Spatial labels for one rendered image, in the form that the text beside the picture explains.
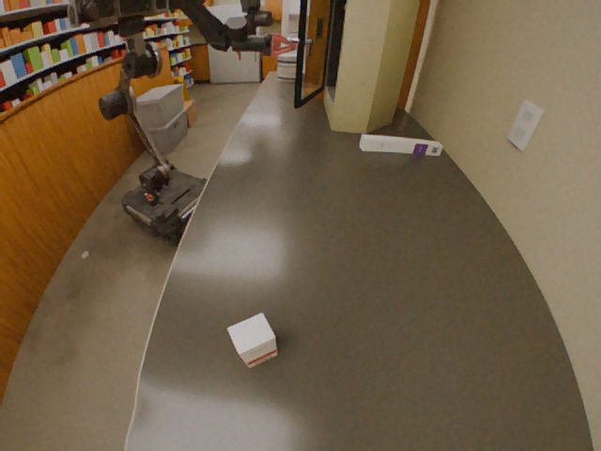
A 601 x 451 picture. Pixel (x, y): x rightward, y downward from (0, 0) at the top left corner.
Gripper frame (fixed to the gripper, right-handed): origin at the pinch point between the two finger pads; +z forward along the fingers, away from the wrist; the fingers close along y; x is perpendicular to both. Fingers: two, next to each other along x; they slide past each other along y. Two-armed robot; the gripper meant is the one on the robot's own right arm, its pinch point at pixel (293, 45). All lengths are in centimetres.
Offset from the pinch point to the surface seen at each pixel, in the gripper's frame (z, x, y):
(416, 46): 51, -8, 20
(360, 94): 20.3, 9.0, -17.2
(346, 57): 14.1, -0.7, -16.5
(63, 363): -127, 120, -90
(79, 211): -175, 116, 25
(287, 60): -1, 14, 50
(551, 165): 55, -1, -56
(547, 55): 54, -21, -41
